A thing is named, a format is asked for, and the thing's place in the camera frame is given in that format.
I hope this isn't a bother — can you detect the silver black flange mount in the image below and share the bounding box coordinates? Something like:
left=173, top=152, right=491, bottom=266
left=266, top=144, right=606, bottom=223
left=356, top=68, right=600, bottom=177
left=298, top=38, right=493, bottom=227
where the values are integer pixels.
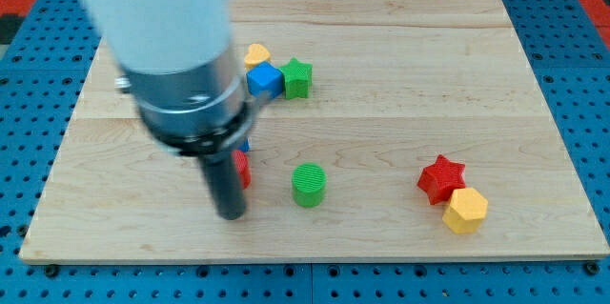
left=115, top=47, right=271, bottom=156

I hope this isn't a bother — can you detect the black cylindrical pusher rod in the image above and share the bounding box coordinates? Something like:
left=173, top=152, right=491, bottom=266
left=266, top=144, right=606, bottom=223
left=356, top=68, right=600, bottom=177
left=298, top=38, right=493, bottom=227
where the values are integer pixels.
left=197, top=152, right=246, bottom=220

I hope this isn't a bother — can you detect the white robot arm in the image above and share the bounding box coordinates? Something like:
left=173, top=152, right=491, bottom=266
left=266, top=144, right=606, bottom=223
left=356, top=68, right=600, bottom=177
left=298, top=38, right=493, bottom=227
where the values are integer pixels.
left=80, top=0, right=266, bottom=220

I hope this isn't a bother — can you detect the red cylinder block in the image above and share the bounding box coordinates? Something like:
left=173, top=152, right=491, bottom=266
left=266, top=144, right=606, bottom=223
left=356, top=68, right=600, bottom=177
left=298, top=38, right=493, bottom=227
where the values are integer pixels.
left=232, top=150, right=252, bottom=190

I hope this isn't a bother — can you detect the small blue block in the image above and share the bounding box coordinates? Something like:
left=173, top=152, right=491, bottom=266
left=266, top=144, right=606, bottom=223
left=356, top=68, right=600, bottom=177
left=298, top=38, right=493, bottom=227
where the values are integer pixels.
left=238, top=138, right=250, bottom=152

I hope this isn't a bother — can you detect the blue cube block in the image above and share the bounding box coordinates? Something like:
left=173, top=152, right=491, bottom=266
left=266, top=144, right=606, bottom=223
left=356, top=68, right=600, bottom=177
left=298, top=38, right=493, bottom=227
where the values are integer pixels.
left=246, top=62, right=284, bottom=98

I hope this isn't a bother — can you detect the green cylinder block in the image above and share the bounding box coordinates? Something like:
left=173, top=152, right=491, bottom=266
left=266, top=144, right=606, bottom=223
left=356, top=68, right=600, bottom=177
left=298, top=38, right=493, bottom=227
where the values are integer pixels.
left=292, top=163, right=327, bottom=208

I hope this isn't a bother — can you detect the yellow heart block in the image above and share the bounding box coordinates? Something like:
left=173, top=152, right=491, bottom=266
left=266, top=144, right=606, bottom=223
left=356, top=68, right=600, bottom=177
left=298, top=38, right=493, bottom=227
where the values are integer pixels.
left=244, top=43, right=271, bottom=71

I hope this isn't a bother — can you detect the green star block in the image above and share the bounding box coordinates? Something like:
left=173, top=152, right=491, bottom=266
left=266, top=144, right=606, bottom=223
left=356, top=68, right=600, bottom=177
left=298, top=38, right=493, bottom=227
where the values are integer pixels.
left=279, top=57, right=313, bottom=100

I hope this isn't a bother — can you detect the wooden board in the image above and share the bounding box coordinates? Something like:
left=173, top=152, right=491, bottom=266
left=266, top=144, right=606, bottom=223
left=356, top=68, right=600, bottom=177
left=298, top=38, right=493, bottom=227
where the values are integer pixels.
left=19, top=0, right=609, bottom=265

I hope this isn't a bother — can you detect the red star block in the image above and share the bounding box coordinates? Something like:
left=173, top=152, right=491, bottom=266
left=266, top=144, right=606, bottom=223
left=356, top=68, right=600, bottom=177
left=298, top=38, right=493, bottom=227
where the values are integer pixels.
left=417, top=154, right=466, bottom=205

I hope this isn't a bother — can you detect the yellow hexagon block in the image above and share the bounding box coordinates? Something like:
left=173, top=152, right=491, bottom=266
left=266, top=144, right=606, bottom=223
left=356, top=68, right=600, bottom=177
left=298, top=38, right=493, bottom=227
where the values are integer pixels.
left=442, top=188, right=489, bottom=234

